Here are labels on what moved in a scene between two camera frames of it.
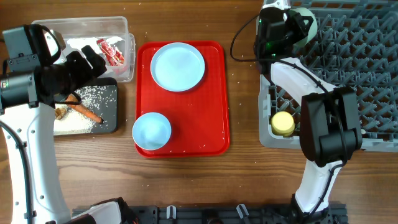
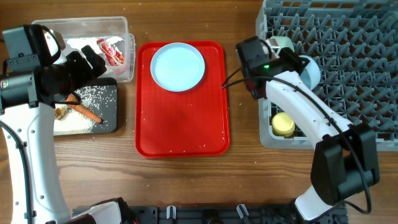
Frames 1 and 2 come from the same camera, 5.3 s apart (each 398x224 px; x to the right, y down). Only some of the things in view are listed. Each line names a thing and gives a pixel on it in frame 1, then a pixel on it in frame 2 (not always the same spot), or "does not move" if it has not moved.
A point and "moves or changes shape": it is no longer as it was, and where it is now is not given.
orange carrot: (84, 110) does not move
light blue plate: (178, 66) does not move
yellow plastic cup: (282, 124) does not move
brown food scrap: (60, 112) does not move
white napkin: (91, 42) does not move
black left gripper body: (74, 73) does not move
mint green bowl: (312, 29) moves or changes shape
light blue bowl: (151, 131) moves or changes shape
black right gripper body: (298, 23) → (290, 58)
